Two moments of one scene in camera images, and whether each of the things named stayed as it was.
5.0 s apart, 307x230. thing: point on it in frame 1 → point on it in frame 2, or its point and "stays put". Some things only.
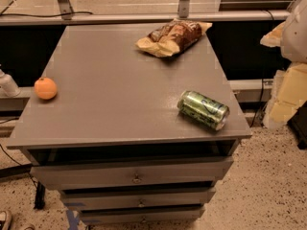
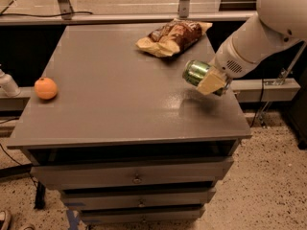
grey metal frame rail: (69, 17) stays put
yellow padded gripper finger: (288, 95) → (225, 59)
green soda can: (202, 109) → (195, 72)
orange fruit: (45, 88) stays put
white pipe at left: (8, 85) stays put
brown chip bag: (173, 37) stays put
